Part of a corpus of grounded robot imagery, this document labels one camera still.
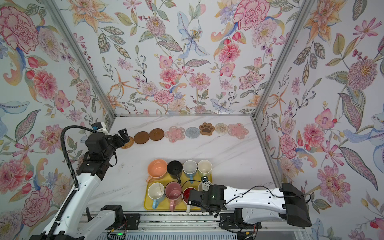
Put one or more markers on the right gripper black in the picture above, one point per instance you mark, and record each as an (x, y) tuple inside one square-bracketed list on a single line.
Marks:
[(204, 210)]

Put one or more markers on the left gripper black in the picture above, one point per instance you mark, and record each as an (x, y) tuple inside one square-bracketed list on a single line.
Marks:
[(125, 138)]

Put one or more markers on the woven rattan round coaster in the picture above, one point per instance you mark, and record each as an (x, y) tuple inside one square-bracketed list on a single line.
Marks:
[(129, 144)]

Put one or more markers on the cream mug pink handle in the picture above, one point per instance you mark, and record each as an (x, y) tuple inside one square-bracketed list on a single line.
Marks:
[(204, 186)]

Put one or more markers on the brown wooden round coaster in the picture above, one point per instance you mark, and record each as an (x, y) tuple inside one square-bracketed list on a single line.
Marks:
[(141, 137)]

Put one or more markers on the white mug green handle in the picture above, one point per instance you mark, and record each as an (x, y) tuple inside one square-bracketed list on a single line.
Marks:
[(205, 168)]

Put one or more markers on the dark brown round coaster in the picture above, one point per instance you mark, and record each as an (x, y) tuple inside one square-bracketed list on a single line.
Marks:
[(156, 134)]

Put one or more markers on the cream mug blue handle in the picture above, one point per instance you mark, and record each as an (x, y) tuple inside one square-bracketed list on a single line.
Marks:
[(156, 192)]

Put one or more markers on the orange mug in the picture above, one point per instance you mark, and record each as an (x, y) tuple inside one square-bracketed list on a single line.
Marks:
[(157, 169)]

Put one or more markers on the pink flower coaster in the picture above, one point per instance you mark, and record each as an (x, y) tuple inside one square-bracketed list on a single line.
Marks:
[(238, 130), (175, 134)]

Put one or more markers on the grey round coaster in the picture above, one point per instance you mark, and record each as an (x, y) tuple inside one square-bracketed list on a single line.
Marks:
[(192, 132)]

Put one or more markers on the brown paw coaster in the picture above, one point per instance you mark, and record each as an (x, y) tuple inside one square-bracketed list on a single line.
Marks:
[(206, 129)]

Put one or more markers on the patterned round white coaster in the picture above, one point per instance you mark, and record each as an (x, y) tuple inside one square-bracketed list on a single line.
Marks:
[(221, 128)]

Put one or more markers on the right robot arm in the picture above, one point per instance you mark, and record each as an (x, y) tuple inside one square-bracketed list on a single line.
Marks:
[(258, 204)]

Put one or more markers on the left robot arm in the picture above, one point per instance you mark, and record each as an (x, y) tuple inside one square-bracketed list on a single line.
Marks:
[(65, 225)]

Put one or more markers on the red interior white mug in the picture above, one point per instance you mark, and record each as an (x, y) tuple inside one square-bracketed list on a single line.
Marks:
[(186, 195)]

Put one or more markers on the dusty pink mug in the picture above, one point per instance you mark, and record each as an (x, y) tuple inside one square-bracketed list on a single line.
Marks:
[(173, 193)]

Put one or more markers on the yellow tray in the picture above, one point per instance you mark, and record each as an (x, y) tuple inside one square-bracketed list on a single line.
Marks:
[(164, 206)]

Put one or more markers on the black mug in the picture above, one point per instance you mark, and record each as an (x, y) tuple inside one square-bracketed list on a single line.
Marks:
[(175, 170)]

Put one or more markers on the white mug blue handle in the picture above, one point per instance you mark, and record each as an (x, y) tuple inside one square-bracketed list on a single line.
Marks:
[(190, 169)]

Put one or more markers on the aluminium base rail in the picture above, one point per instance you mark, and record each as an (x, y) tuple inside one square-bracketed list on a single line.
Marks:
[(180, 226)]

